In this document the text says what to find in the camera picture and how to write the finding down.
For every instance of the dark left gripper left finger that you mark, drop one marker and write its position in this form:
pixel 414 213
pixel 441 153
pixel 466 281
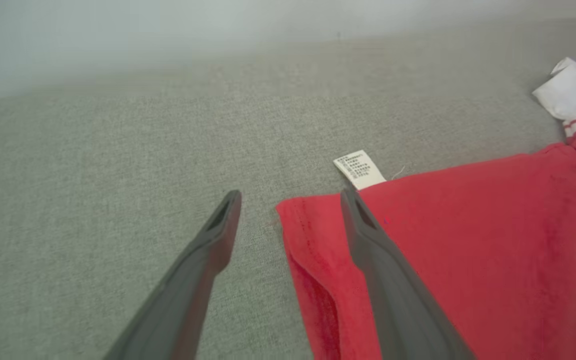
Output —
pixel 193 280

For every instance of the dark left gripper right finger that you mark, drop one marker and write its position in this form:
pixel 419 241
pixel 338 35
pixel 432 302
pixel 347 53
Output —
pixel 393 290

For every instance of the red jersey with black numbers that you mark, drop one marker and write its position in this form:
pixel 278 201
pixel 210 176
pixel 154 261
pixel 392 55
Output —
pixel 493 250

